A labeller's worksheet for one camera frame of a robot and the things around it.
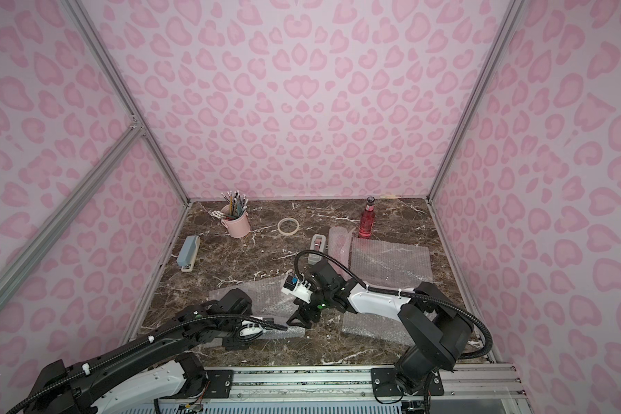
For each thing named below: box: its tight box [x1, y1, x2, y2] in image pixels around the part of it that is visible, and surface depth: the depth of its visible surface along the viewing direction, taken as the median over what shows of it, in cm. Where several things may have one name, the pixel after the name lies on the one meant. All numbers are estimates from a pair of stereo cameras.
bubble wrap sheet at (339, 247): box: [327, 225, 358, 282], surface depth 102 cm
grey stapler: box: [176, 234, 201, 273], surface depth 100 cm
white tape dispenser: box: [307, 233, 327, 265], surface depth 102 cm
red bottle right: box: [357, 195, 376, 239], surface depth 102 cm
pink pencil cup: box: [220, 204, 251, 239], surface depth 105 cm
